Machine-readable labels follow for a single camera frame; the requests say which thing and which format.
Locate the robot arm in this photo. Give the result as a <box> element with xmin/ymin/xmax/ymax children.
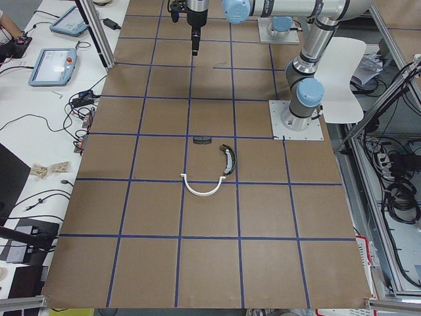
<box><xmin>222</xmin><ymin>0</ymin><xmax>373</xmax><ymax>132</ymax></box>
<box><xmin>258</xmin><ymin>16</ymin><xmax>293</xmax><ymax>37</ymax></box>

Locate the far teach pendant tablet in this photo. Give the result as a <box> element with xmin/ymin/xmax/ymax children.
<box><xmin>49</xmin><ymin>5</ymin><xmax>87</xmax><ymax>37</ymax></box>

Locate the teach pendant tablet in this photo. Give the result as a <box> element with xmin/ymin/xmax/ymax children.
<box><xmin>28</xmin><ymin>48</ymin><xmax>78</xmax><ymax>87</ymax></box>
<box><xmin>49</xmin><ymin>5</ymin><xmax>87</xmax><ymax>37</ymax></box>

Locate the black power adapter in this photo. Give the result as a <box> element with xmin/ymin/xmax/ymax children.
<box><xmin>103</xmin><ymin>18</ymin><xmax>121</xmax><ymax>30</ymax></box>

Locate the near teach pendant tablet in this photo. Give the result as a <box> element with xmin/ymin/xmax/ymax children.
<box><xmin>28</xmin><ymin>48</ymin><xmax>78</xmax><ymax>87</ymax></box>

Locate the white plastic chair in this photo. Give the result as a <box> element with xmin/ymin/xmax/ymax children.
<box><xmin>314</xmin><ymin>37</ymin><xmax>366</xmax><ymax>124</ymax></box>

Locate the olive curved brake shoe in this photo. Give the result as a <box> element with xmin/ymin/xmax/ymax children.
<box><xmin>219</xmin><ymin>144</ymin><xmax>237</xmax><ymax>176</ymax></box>

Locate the black brake pad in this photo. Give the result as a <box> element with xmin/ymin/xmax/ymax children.
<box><xmin>193</xmin><ymin>136</ymin><xmax>212</xmax><ymax>145</ymax></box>

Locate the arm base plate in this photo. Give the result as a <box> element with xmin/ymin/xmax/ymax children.
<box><xmin>269</xmin><ymin>100</ymin><xmax>324</xmax><ymax>141</ymax></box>
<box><xmin>258</xmin><ymin>16</ymin><xmax>299</xmax><ymax>45</ymax></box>

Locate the aluminium frame post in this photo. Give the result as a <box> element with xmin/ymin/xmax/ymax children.
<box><xmin>75</xmin><ymin>0</ymin><xmax>115</xmax><ymax>69</ymax></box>

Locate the brown grid table mat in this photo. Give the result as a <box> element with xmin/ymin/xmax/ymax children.
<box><xmin>43</xmin><ymin>1</ymin><xmax>370</xmax><ymax>309</ymax></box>

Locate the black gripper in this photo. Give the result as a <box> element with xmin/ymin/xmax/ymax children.
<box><xmin>168</xmin><ymin>0</ymin><xmax>209</xmax><ymax>56</ymax></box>

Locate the white curved plastic piece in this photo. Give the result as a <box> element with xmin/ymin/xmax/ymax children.
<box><xmin>180</xmin><ymin>173</ymin><xmax>226</xmax><ymax>198</ymax></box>

